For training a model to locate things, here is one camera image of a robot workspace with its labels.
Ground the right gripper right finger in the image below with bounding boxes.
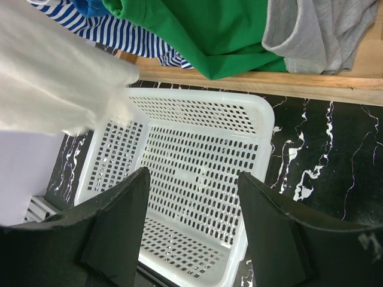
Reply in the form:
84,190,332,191
238,172,382,286

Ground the grey tank top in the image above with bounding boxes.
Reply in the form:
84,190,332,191
262,0,379,75

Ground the green tank top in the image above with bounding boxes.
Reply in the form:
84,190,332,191
103,0,286,80

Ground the blue white striped tank top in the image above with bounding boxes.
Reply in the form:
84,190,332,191
29,0,193,69

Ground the white perforated plastic basket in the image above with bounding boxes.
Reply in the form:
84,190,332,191
74,87,275,286

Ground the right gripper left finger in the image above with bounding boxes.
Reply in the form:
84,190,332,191
1,167,150,286

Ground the wooden clothes rack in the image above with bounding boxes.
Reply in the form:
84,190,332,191
116,1,382,106

